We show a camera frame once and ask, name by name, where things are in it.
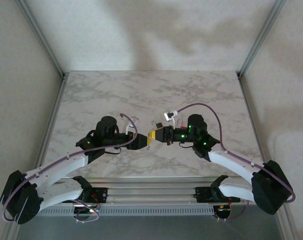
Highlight aluminium mounting rails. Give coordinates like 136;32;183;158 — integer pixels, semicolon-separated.
36;176;270;207

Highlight circuit board with LED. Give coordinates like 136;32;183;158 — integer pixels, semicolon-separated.
73;204;102;216
212;204;232;218

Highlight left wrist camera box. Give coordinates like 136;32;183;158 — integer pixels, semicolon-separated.
124;115;140;136

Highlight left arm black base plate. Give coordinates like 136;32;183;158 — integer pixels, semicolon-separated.
76;186;109;205

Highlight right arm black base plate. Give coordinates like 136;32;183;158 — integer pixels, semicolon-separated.
195;186;242;203

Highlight aluminium table side rail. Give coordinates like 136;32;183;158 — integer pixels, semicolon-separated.
33;73;69;176
237;74;271;171

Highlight grey slotted cable duct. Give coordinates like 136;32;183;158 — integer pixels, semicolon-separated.
37;206;215;216

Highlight aluminium frame post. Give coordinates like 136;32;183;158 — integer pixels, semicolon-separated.
237;0;287;77
15;0;66;78

